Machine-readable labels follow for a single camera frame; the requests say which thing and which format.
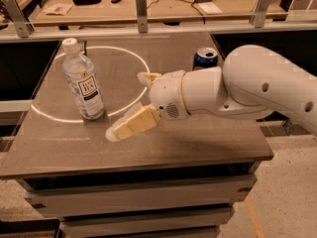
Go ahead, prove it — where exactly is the clear plastic water bottle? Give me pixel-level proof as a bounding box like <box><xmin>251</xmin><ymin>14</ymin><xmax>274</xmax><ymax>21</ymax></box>
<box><xmin>62</xmin><ymin>38</ymin><xmax>105</xmax><ymax>120</ymax></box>

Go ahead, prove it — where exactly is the right metal bracket post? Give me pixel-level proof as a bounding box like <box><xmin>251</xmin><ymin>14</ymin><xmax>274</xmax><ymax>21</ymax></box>
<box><xmin>250</xmin><ymin>0</ymin><xmax>270</xmax><ymax>28</ymax></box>

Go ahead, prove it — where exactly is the black object on desk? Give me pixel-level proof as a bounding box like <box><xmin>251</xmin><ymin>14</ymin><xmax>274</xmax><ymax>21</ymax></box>
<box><xmin>72</xmin><ymin>0</ymin><xmax>102</xmax><ymax>6</ymax></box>

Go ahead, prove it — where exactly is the middle metal bracket post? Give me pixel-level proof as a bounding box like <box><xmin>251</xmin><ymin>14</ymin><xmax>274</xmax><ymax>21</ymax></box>
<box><xmin>136</xmin><ymin>0</ymin><xmax>148</xmax><ymax>33</ymax></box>

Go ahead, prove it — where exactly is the white paper sheet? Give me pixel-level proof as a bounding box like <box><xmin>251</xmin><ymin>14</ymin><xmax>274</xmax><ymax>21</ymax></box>
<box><xmin>198</xmin><ymin>2</ymin><xmax>223</xmax><ymax>15</ymax></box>

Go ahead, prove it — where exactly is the metal bracket post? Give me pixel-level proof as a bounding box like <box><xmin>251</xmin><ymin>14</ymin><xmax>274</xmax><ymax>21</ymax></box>
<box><xmin>136</xmin><ymin>0</ymin><xmax>148</xmax><ymax>33</ymax></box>
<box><xmin>250</xmin><ymin>0</ymin><xmax>270</xmax><ymax>28</ymax></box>
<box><xmin>2</xmin><ymin>0</ymin><xmax>34</xmax><ymax>38</ymax></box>

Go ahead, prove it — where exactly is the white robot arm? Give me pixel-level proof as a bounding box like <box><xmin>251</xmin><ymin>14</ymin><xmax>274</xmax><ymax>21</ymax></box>
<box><xmin>105</xmin><ymin>45</ymin><xmax>317</xmax><ymax>142</ymax></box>

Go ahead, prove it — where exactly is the brown paper envelope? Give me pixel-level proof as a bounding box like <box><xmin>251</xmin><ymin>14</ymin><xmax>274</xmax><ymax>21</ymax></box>
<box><xmin>45</xmin><ymin>3</ymin><xmax>72</xmax><ymax>16</ymax></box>

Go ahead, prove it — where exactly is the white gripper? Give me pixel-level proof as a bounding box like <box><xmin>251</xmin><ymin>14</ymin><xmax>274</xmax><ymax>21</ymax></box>
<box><xmin>105</xmin><ymin>70</ymin><xmax>189</xmax><ymax>142</ymax></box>

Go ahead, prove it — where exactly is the left metal bracket post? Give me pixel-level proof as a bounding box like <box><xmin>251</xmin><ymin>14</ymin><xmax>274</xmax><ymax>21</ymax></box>
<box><xmin>2</xmin><ymin>0</ymin><xmax>34</xmax><ymax>38</ymax></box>

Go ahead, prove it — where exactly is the blue Pepsi can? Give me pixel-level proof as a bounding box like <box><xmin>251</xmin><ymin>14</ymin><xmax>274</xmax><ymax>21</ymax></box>
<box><xmin>192</xmin><ymin>47</ymin><xmax>218</xmax><ymax>70</ymax></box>

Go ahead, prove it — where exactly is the small dark snack packet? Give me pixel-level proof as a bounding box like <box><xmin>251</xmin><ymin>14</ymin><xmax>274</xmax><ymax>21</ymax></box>
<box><xmin>79</xmin><ymin>41</ymin><xmax>87</xmax><ymax>55</ymax></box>

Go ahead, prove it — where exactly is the grey drawer cabinet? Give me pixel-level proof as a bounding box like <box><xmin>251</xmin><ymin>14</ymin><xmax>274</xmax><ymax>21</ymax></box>
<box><xmin>20</xmin><ymin>163</ymin><xmax>257</xmax><ymax>238</ymax></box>

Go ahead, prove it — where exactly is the small black remote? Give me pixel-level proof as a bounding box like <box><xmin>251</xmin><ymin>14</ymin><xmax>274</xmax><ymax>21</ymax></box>
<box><xmin>111</xmin><ymin>0</ymin><xmax>121</xmax><ymax>4</ymax></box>

